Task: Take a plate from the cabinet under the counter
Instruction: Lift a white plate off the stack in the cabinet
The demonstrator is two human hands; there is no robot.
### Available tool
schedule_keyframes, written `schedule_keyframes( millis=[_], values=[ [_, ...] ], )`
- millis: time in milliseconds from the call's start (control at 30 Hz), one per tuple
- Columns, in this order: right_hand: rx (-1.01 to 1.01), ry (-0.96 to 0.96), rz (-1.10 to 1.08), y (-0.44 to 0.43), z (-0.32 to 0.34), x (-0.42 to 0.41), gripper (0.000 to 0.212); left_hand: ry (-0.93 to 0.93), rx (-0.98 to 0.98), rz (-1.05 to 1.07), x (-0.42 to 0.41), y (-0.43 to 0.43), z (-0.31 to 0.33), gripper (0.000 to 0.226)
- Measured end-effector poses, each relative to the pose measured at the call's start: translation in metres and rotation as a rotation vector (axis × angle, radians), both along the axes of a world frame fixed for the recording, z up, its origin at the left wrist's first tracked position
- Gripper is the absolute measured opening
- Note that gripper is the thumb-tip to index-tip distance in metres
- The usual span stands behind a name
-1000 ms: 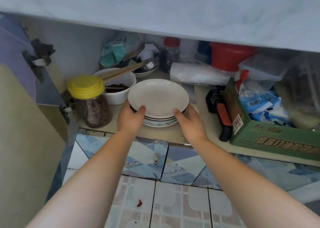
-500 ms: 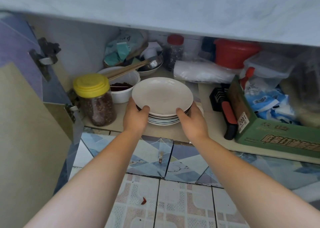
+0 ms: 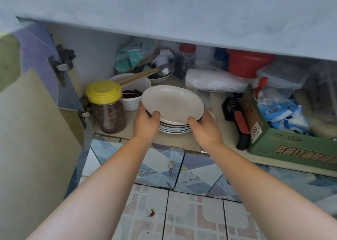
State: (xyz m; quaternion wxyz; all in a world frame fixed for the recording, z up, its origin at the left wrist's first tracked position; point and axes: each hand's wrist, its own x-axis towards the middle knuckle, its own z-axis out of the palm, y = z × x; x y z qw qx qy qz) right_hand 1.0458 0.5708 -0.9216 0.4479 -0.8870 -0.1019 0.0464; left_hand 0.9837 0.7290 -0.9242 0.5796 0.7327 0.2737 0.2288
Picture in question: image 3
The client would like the person's left hand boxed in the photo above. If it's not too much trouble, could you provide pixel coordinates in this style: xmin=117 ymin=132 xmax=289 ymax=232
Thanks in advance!
xmin=132 ymin=101 xmax=161 ymax=143

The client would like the person's right hand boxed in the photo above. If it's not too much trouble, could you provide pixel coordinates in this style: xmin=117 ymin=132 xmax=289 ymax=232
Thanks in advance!
xmin=187 ymin=110 xmax=224 ymax=150

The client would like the white dark-rimmed plate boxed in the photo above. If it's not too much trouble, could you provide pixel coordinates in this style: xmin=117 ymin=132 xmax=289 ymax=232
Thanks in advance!
xmin=141 ymin=85 xmax=205 ymax=124

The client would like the person's right forearm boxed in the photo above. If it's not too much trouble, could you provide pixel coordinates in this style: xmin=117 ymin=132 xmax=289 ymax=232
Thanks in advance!
xmin=201 ymin=142 xmax=337 ymax=240

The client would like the person's left forearm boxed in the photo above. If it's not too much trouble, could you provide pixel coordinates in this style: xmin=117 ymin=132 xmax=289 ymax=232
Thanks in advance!
xmin=26 ymin=135 xmax=154 ymax=240

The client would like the stack of striped white dishes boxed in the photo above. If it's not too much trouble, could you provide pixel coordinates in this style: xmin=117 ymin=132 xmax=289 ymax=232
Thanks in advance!
xmin=146 ymin=110 xmax=204 ymax=134

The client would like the white bowl with chili paste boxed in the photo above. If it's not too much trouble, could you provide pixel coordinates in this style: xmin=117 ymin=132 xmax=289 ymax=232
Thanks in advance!
xmin=107 ymin=73 xmax=153 ymax=112

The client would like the clear plastic bag roll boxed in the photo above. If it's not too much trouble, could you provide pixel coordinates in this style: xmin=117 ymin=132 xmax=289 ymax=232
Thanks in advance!
xmin=185 ymin=68 xmax=249 ymax=93

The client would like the wooden chopsticks bundle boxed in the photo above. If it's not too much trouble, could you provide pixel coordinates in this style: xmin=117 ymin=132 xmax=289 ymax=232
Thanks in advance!
xmin=117 ymin=67 xmax=164 ymax=88

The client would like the metal bowl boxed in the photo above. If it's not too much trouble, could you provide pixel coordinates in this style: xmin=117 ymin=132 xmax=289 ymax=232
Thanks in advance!
xmin=147 ymin=59 xmax=176 ymax=80

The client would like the red black knife sharpener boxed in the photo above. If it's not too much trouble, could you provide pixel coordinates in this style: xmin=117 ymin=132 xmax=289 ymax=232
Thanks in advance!
xmin=221 ymin=93 xmax=251 ymax=151

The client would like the yellow-lidded spice jar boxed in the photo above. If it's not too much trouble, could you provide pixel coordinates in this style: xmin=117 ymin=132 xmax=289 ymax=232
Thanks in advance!
xmin=85 ymin=80 xmax=128 ymax=134

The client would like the red-lidded clear jar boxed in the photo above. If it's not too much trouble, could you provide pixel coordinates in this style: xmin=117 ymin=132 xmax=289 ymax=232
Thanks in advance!
xmin=175 ymin=43 xmax=197 ymax=80

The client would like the white plastic cup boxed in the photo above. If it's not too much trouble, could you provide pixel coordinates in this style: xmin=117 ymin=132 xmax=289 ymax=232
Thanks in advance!
xmin=153 ymin=49 xmax=175 ymax=67

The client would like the teal plastic bag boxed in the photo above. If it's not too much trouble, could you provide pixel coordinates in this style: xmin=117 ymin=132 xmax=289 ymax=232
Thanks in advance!
xmin=114 ymin=38 xmax=159 ymax=74

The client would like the clear plastic container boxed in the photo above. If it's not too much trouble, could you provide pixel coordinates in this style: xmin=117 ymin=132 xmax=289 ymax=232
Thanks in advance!
xmin=196 ymin=46 xmax=215 ymax=70

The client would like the small metal door hinge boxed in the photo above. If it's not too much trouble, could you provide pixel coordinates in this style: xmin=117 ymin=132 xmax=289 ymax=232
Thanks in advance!
xmin=77 ymin=110 xmax=91 ymax=129

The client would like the red bag clip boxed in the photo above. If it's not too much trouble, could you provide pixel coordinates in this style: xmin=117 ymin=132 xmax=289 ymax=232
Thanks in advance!
xmin=259 ymin=77 xmax=269 ymax=96

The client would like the red plastic bucket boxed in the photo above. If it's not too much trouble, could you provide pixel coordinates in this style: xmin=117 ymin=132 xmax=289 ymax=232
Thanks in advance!
xmin=226 ymin=49 xmax=275 ymax=79

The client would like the green cardboard box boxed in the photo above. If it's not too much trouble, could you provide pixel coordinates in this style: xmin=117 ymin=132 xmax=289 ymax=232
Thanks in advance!
xmin=240 ymin=84 xmax=337 ymax=179

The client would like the pile of blue white packets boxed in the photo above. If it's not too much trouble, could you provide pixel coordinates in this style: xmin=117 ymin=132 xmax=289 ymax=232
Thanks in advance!
xmin=256 ymin=87 xmax=314 ymax=137

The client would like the clear plastic lidded box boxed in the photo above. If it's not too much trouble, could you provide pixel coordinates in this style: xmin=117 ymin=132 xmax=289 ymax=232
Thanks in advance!
xmin=256 ymin=61 xmax=310 ymax=91

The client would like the large metal door hinge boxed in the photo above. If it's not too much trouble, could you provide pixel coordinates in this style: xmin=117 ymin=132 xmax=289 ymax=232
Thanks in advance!
xmin=47 ymin=44 xmax=77 ymax=88

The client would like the beige cabinet door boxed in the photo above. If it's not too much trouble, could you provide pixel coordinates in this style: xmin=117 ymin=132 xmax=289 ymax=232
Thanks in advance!
xmin=0 ymin=68 xmax=90 ymax=240

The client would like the translucent white bag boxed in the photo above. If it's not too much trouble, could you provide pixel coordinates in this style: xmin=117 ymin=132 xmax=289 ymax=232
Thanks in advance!
xmin=292 ymin=89 xmax=337 ymax=143

